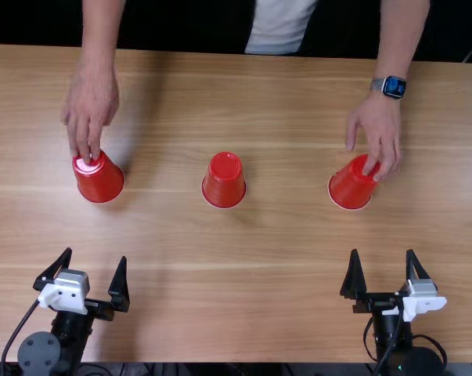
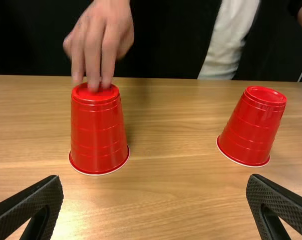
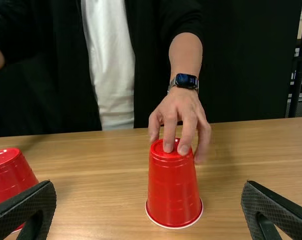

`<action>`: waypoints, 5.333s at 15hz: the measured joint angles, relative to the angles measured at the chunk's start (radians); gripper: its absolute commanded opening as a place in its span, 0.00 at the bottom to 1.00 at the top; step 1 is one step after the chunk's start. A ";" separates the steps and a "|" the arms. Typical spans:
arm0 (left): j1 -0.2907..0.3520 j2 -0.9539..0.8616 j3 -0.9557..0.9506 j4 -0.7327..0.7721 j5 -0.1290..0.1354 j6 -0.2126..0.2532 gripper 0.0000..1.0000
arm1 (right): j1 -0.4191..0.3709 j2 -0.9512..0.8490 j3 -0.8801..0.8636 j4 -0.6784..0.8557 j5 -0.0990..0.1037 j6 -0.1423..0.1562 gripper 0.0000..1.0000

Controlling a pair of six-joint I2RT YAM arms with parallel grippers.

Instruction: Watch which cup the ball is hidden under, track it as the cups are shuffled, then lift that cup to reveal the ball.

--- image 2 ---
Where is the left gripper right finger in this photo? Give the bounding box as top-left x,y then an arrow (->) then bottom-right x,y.
245,174 -> 302,240

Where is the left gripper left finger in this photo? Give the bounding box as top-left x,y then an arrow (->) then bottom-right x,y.
0,174 -> 64,240

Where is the red cup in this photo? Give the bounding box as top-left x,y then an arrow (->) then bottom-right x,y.
69,81 -> 130,176
216,85 -> 288,168

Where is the person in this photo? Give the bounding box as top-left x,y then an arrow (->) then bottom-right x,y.
62,0 -> 302,93

